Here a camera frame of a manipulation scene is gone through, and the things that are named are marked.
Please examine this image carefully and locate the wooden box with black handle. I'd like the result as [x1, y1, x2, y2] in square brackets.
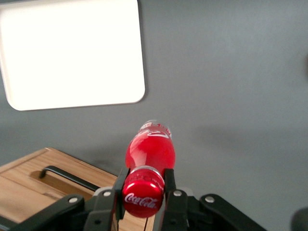
[0, 147, 157, 231]

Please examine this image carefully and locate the black metal drawer handle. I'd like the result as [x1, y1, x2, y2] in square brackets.
[38, 165, 101, 193]

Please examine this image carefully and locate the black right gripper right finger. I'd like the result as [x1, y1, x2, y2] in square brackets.
[154, 168, 189, 231]

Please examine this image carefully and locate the red coke bottle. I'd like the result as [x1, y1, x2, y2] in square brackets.
[121, 119, 178, 218]

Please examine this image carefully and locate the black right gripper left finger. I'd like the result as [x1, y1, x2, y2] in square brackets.
[83, 167, 131, 231]

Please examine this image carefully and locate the wooden drawer cabinet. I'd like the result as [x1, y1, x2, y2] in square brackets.
[0, 147, 157, 231]

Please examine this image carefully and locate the cream rectangular tray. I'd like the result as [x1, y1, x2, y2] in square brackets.
[0, 0, 146, 112]

